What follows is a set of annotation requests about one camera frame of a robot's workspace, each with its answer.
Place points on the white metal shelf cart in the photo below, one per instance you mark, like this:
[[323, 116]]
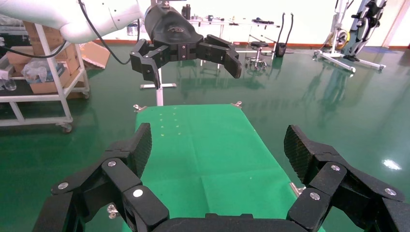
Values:
[[58, 86]]

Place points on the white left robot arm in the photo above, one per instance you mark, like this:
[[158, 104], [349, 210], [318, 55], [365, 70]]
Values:
[[96, 16]]

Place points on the black equipment case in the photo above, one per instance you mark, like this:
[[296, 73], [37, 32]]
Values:
[[12, 36]]

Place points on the clear plastic bag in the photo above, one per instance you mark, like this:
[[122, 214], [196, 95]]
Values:
[[36, 70]]

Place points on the flat black device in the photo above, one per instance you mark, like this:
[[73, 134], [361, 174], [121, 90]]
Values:
[[262, 21]]

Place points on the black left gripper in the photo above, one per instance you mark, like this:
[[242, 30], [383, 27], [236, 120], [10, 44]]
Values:
[[173, 32]]

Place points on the white T-shaped floor stand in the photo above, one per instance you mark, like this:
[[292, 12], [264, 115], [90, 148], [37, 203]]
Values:
[[159, 96]]

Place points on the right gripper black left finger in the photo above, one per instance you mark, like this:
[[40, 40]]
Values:
[[121, 179]]

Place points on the small metal can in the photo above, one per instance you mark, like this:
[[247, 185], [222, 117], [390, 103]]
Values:
[[132, 29]]

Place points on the white wheeled support frame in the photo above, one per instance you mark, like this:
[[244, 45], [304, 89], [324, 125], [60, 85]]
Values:
[[334, 61]]

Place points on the long white work table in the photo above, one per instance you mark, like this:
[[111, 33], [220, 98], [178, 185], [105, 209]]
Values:
[[221, 23]]

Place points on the black device with hoop tubes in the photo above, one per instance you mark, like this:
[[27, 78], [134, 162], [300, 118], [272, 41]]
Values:
[[281, 50]]

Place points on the brown cardboard box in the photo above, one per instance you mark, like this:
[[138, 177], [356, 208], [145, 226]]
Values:
[[54, 38], [48, 87], [19, 59], [72, 60]]

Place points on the clear glass bottle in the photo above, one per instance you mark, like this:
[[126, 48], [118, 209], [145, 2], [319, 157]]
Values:
[[9, 84]]

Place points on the grey black hanging robot legs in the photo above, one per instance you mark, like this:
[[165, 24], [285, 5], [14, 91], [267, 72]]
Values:
[[363, 28]]

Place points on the black round stool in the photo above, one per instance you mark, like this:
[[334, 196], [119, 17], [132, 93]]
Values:
[[258, 44]]

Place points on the green cloth table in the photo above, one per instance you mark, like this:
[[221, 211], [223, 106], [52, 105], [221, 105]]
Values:
[[208, 153]]

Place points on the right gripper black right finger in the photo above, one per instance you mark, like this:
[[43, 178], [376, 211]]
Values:
[[326, 182]]

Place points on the flattened brown cardboard sheet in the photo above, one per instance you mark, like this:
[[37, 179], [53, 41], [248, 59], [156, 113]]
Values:
[[96, 54]]

